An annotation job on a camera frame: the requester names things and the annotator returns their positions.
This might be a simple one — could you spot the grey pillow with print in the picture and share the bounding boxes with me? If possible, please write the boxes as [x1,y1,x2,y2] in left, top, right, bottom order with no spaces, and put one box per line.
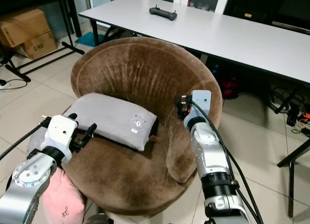
[65,92,158,152]

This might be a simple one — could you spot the brown round plush sofa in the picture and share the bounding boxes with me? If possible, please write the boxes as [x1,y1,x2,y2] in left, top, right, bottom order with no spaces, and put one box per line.
[62,36,224,218]

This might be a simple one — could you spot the teal floor mat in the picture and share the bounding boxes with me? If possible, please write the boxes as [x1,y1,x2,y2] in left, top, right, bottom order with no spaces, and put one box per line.
[75,32,103,48]

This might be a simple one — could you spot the red bag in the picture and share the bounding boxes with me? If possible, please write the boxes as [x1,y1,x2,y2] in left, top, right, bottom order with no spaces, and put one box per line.
[216,76,241,100]

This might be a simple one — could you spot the long white table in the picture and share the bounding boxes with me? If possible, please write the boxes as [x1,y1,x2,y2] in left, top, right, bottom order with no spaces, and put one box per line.
[77,0,310,87]

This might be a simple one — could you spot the black metal rack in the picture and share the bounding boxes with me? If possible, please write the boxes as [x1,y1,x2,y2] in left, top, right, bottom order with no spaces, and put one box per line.
[0,0,86,83]

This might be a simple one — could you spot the black remote controller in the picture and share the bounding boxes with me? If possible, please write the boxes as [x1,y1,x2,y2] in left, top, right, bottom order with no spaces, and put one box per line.
[149,6,178,21]

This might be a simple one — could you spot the cardboard box with black print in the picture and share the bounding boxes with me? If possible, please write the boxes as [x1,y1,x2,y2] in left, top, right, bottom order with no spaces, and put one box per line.
[21,31,59,60]

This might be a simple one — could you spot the large plain cardboard box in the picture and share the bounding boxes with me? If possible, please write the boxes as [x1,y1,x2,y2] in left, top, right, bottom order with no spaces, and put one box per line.
[0,7,49,48]

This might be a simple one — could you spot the black slanted table leg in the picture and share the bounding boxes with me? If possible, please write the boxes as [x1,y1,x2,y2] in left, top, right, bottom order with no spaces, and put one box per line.
[277,139,310,218]

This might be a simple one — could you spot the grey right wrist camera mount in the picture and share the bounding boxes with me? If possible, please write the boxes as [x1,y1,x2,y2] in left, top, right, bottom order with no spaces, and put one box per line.
[191,90,213,118]

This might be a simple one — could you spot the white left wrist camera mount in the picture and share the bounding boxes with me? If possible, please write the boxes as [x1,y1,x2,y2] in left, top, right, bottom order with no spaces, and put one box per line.
[45,114,78,150]

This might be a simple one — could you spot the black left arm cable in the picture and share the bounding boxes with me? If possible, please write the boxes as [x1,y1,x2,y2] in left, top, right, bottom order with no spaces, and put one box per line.
[0,121,52,160]

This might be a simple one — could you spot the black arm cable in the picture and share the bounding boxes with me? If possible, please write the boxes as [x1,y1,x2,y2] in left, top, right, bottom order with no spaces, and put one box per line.
[190,100,266,224]
[0,121,52,160]

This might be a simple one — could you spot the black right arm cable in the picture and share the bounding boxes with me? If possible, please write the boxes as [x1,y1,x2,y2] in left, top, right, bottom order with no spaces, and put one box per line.
[190,100,266,224]

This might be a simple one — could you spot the power strip with floor cable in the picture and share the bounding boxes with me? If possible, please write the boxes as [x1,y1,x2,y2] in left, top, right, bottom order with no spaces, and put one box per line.
[0,78,26,92]

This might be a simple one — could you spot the black cable bundle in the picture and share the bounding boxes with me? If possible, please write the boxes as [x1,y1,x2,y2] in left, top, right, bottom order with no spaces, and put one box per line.
[268,85,310,137]

